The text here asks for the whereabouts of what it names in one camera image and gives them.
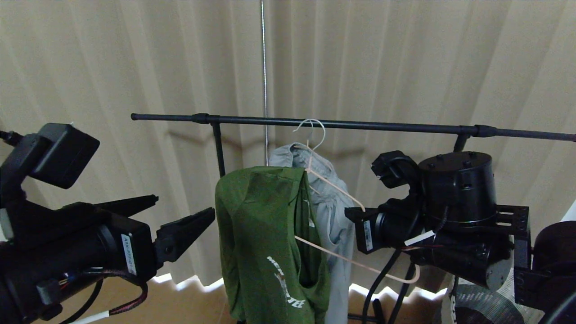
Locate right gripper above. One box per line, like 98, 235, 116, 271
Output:
355, 198, 426, 256

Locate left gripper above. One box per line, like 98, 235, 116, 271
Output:
0, 194, 216, 288

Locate pink clothes hanger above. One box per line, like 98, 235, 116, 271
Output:
292, 118, 421, 285
292, 120, 336, 195

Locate pale grey shorts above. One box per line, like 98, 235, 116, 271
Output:
269, 143, 357, 324

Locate green long-sleeved shirt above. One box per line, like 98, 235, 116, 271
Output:
215, 166, 332, 324

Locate black clothes rack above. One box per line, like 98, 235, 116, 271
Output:
130, 112, 576, 324

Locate white laundry basket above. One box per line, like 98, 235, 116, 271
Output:
443, 270, 547, 324

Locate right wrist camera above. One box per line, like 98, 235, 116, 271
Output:
370, 150, 422, 201

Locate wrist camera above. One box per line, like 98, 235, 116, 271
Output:
0, 123, 101, 208
370, 150, 422, 201

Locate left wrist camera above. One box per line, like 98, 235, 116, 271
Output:
0, 123, 101, 208

